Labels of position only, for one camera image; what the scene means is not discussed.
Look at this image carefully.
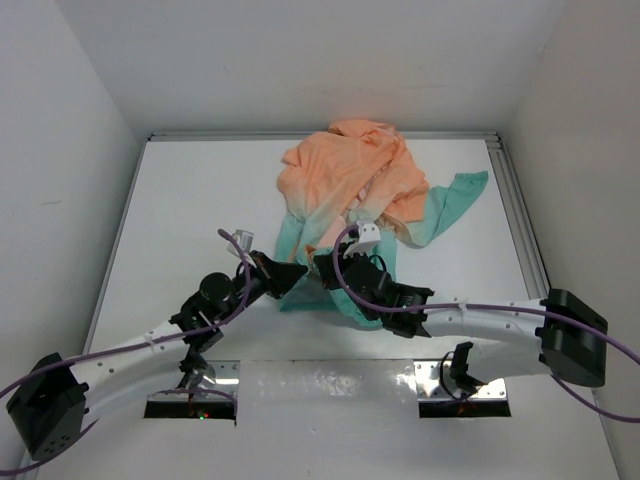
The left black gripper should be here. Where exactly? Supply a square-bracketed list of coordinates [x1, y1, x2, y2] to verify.
[218, 250, 308, 324]

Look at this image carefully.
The orange and teal jacket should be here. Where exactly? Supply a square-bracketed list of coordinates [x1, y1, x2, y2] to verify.
[275, 120, 488, 329]

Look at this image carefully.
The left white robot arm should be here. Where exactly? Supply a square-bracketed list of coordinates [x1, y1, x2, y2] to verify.
[6, 251, 308, 462]

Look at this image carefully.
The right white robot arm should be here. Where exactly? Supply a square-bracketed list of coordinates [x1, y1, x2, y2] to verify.
[313, 254, 608, 393]

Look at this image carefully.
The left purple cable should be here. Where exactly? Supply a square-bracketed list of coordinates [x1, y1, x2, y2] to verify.
[0, 228, 254, 475]

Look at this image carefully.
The purple cable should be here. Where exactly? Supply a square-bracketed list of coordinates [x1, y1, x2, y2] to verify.
[0, 228, 254, 475]
[333, 225, 640, 421]

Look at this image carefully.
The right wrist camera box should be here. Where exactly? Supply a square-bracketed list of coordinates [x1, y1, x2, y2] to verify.
[344, 219, 381, 256]

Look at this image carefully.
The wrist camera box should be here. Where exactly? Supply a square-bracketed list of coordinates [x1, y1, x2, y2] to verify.
[227, 229, 254, 258]
[344, 219, 381, 256]

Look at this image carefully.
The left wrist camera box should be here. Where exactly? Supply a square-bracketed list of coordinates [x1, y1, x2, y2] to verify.
[227, 229, 254, 258]

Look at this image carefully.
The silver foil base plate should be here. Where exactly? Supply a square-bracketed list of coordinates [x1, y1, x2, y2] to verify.
[144, 359, 511, 420]

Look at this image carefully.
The aluminium frame rail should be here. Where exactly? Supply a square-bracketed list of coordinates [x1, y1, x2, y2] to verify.
[147, 130, 589, 359]

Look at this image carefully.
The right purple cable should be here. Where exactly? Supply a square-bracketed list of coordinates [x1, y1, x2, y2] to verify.
[333, 225, 640, 421]

